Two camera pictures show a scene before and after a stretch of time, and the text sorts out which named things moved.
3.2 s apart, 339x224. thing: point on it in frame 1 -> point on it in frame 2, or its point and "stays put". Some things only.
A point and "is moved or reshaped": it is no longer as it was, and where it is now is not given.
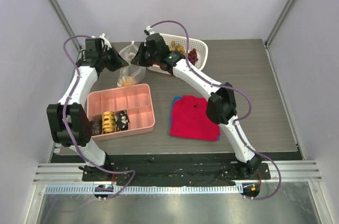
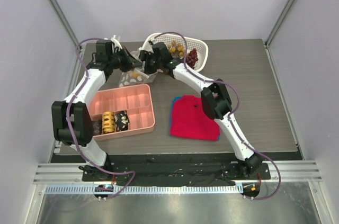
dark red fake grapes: (193, 56) stays put
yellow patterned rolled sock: (108, 122) stays put
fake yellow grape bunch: (178, 47) stays put
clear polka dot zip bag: (132, 74) is moved or reshaped
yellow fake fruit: (130, 80) -> (135, 74)
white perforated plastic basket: (201, 47) stays put
